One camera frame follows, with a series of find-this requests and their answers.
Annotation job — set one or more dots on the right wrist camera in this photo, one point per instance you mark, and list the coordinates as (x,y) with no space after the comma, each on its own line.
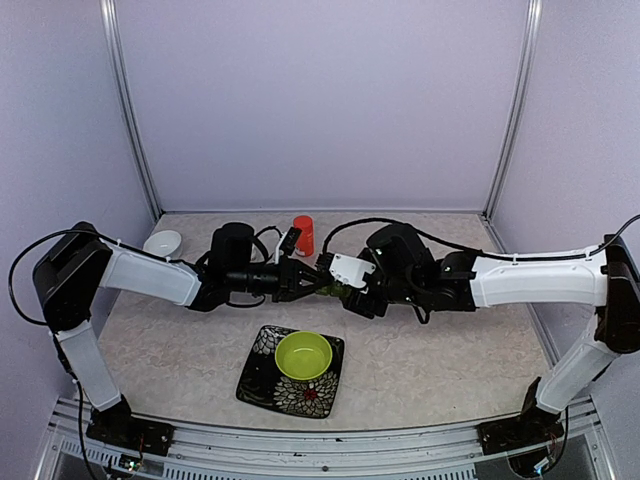
(323,262)

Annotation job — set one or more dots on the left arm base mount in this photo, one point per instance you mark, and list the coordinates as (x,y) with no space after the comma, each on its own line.
(132,433)

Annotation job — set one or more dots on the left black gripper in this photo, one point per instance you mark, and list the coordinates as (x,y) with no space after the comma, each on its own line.
(290,288)

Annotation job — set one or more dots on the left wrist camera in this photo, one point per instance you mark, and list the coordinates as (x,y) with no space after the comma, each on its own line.
(289,241)

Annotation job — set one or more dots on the aluminium frame post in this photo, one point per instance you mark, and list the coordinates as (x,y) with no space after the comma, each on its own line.
(109,14)
(517,107)

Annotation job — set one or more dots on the black floral square plate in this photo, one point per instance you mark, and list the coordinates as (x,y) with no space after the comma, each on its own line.
(261,384)

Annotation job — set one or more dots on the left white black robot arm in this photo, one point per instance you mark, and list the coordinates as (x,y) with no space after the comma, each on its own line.
(83,261)

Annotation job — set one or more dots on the right aluminium frame post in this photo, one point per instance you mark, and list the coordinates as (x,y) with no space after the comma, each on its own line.
(517,107)

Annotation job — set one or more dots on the front aluminium rail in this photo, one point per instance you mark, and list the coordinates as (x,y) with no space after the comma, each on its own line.
(451,451)

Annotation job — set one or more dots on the white ceramic bowl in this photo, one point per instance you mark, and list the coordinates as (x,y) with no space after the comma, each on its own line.
(165,243)

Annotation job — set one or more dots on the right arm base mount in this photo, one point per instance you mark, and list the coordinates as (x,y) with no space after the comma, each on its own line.
(519,431)

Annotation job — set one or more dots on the lime green bowl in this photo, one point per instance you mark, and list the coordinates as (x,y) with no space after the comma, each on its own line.
(303,355)

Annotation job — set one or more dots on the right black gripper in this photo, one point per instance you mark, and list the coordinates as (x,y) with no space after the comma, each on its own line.
(364,306)

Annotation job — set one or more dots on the red pill bottle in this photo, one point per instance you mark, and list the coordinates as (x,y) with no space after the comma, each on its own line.
(305,245)

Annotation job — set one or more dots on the green pill organizer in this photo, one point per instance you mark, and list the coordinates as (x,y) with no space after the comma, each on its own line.
(335,290)

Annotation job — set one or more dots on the left aluminium frame post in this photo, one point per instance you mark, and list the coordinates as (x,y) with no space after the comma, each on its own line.
(109,14)

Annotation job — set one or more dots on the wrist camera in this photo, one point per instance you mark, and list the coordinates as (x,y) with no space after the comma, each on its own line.
(289,241)
(323,262)

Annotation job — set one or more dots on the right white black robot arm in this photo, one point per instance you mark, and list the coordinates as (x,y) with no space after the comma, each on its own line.
(397,268)

